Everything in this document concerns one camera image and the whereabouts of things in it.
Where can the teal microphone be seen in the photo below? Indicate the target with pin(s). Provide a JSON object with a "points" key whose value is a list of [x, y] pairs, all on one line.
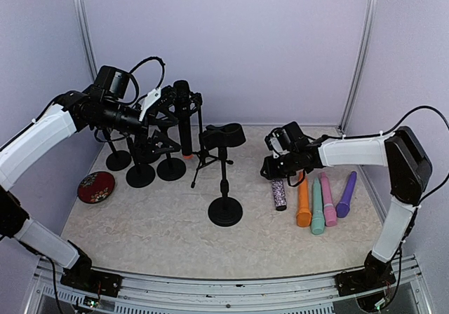
{"points": [[318, 220]]}

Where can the purple microphone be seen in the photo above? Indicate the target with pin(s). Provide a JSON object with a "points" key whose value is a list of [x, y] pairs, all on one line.
{"points": [[344, 205]]}

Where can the purple mic round stand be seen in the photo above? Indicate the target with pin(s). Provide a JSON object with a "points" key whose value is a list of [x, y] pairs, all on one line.
{"points": [[150, 158]]}

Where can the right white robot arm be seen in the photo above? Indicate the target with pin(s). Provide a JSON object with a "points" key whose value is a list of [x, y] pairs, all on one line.
{"points": [[397, 154]]}

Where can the aluminium front rail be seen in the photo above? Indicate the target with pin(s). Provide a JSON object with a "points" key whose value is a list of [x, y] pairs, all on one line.
{"points": [[315, 293]]}

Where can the orange mic round stand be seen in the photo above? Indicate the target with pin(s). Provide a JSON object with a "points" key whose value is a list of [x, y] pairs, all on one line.
{"points": [[171, 169]]}

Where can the black tripod mic stand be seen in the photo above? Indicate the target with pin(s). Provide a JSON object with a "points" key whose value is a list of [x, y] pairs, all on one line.
{"points": [[203, 154]]}

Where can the black microphone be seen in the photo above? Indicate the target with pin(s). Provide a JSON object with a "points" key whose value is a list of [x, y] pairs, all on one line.
{"points": [[182, 112]]}

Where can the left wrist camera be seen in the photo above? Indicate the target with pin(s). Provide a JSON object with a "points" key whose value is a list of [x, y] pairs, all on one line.
{"points": [[156, 102]]}

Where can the glitter silver microphone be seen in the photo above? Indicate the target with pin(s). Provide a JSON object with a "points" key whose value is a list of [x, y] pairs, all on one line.
{"points": [[279, 195]]}

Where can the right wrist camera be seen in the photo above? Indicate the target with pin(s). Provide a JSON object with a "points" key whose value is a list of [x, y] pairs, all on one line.
{"points": [[278, 142]]}

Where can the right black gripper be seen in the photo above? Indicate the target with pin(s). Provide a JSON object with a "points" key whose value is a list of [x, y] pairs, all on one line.
{"points": [[271, 172]]}

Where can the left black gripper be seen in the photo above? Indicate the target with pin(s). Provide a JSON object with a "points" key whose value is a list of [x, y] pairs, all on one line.
{"points": [[149, 141]]}

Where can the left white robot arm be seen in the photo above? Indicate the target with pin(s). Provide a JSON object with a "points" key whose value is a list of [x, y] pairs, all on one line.
{"points": [[99, 106]]}

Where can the pink mic round stand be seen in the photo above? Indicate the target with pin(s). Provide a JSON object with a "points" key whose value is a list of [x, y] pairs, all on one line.
{"points": [[118, 159]]}

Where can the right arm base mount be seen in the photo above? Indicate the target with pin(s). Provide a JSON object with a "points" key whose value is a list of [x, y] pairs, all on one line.
{"points": [[354, 282]]}

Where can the glitter mic round stand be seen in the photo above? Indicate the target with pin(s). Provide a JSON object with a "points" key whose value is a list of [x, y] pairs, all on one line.
{"points": [[224, 211]]}

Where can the pink microphone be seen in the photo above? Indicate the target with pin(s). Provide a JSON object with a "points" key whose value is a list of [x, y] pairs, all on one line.
{"points": [[329, 210]]}

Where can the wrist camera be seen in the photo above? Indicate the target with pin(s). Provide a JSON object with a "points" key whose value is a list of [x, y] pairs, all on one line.
{"points": [[278, 142], [156, 102]]}

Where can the red embroidered round cushion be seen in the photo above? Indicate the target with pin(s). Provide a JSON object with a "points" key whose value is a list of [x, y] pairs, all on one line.
{"points": [[96, 187]]}

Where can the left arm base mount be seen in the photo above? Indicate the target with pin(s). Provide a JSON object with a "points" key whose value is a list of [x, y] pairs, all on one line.
{"points": [[97, 282]]}

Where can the teal mic round stand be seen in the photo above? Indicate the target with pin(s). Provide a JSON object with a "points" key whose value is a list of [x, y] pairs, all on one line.
{"points": [[139, 175]]}

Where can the orange microphone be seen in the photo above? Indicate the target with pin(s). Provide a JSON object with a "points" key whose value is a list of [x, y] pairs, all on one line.
{"points": [[304, 214]]}

